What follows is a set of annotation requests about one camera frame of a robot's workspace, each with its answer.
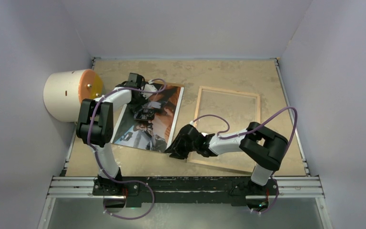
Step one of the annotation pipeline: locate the printed photo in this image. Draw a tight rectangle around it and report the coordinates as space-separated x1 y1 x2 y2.
111 83 184 153

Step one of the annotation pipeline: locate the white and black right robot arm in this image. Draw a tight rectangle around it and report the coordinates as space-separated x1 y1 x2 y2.
165 122 291 194

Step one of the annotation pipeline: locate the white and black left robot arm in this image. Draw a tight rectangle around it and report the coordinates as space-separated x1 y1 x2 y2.
76 73 158 195

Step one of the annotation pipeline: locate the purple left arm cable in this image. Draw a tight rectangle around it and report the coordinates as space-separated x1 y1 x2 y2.
86 78 168 221

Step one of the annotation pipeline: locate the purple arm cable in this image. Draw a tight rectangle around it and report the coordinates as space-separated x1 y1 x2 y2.
190 106 298 216
86 78 168 221

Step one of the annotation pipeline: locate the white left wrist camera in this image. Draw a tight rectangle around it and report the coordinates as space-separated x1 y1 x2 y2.
142 83 158 97

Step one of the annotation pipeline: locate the aluminium extrusion rail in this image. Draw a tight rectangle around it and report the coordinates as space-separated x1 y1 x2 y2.
47 177 325 198

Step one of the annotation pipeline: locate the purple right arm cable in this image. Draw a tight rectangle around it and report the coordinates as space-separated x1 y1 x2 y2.
190 106 298 216

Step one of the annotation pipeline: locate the white cylinder with orange lid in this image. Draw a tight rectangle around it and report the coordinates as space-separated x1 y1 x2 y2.
43 69 104 122

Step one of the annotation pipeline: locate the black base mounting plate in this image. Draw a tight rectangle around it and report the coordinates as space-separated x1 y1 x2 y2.
92 176 278 208

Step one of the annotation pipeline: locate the wooden picture frame with glass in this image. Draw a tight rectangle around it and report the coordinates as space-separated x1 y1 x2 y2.
187 86 261 172

